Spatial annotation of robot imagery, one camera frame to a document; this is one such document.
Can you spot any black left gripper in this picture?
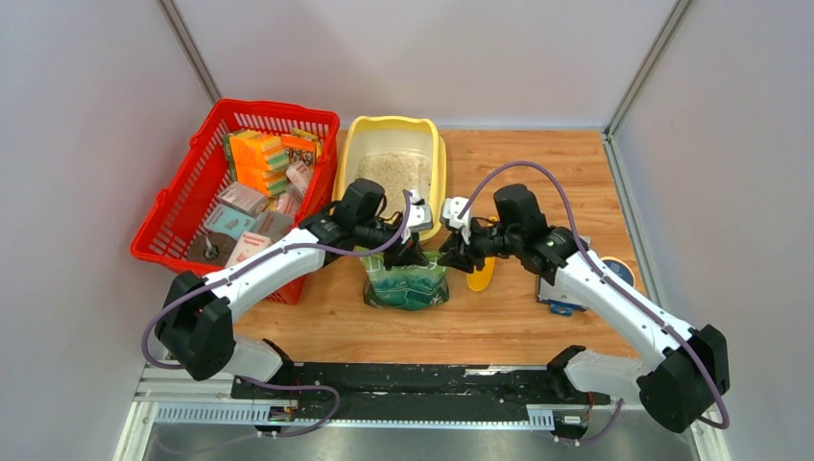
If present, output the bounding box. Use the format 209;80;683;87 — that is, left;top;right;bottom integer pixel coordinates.
355;220;429;272

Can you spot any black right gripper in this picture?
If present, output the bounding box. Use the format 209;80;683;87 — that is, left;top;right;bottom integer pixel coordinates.
437;216;520;275

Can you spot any green cat litter bag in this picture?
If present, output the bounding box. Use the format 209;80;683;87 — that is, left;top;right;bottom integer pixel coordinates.
361;251;450;311

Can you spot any yellow litter scoop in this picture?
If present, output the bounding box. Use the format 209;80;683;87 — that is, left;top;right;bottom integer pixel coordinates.
467;215;498;292

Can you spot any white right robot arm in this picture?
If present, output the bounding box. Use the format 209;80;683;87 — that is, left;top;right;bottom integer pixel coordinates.
440;184;730;433

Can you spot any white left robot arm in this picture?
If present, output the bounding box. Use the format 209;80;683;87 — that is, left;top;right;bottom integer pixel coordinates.
145;179;433;399

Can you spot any blue razor package box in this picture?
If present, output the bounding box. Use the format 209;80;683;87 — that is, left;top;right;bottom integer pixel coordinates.
537;227;590;316

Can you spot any yellow litter box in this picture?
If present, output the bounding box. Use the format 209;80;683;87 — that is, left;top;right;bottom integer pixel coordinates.
332;116;447;243

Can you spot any orange patterned snack box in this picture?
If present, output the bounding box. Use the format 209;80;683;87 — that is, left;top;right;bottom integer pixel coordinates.
281;128;323;170

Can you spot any pink sponge box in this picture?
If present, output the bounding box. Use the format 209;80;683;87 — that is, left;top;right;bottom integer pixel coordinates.
226;231;274;268

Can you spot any pink teal small box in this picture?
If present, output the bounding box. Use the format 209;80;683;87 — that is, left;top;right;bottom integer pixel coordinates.
203;182;269;240

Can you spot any masking tape roll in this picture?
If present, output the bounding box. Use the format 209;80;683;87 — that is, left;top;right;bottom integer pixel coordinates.
601;256;635;287

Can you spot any orange sponge pack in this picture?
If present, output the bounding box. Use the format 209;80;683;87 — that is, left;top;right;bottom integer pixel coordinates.
224;130;290;197

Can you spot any red plastic basket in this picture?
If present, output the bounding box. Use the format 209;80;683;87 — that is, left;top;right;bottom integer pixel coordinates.
131;99;340;277

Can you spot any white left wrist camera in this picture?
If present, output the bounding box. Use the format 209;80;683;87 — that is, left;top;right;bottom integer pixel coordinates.
401;189;434;243

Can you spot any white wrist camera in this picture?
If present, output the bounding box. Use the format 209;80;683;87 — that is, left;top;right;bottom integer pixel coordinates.
440;197;471;245
401;189;434;243

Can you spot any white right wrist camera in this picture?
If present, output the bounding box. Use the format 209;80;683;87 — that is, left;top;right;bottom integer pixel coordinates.
440;197;471;245

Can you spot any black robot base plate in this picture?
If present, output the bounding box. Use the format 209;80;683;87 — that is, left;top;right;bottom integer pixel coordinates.
230;362;611;423

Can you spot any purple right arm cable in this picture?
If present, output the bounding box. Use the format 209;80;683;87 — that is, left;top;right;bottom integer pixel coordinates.
456;159;731;446

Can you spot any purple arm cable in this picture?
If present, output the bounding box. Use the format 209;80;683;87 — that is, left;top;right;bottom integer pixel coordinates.
140;189;415;439
456;159;731;446

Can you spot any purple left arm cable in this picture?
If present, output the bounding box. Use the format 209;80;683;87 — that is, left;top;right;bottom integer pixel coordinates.
140;189;415;439

